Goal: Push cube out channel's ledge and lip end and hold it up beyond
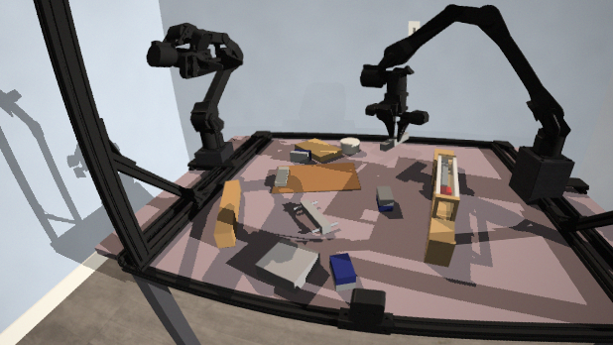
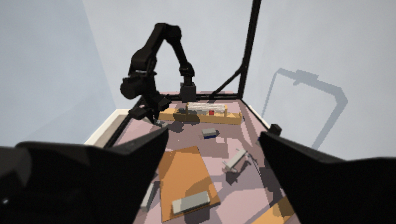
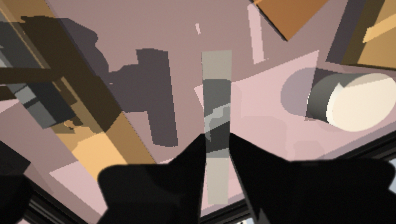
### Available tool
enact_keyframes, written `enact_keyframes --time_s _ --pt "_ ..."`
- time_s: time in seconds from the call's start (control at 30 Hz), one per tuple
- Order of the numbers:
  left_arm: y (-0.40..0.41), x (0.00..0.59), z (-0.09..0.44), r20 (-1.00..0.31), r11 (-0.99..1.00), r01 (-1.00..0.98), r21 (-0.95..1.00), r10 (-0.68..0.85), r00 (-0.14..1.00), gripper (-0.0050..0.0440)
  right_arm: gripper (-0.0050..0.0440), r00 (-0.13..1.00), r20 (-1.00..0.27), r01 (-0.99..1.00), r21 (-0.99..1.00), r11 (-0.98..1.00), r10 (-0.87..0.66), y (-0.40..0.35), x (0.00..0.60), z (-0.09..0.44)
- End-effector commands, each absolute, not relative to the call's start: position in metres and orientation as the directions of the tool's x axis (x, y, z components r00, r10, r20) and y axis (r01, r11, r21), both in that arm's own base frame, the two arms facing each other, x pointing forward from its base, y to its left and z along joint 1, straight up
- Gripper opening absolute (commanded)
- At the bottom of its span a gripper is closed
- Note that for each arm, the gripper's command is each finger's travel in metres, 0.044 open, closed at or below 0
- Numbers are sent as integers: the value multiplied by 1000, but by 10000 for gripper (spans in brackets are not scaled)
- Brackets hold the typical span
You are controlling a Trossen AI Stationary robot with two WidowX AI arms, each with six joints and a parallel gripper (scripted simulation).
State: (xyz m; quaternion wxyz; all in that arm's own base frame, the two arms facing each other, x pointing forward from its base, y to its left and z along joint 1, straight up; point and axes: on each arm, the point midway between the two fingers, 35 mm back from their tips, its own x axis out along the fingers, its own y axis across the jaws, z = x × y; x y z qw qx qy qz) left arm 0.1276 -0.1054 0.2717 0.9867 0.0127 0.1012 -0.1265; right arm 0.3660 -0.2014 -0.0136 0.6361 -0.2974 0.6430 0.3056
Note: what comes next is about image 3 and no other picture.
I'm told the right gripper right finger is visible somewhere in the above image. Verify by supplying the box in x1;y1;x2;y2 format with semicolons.
229;133;396;224

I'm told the tan flat rectangular board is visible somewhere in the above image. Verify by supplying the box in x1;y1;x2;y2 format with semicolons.
340;0;396;71

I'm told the orange-brown wooden clipboard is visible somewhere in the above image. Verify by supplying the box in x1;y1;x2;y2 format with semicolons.
251;0;328;30

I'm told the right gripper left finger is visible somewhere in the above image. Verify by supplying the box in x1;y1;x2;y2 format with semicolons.
97;133;206;224

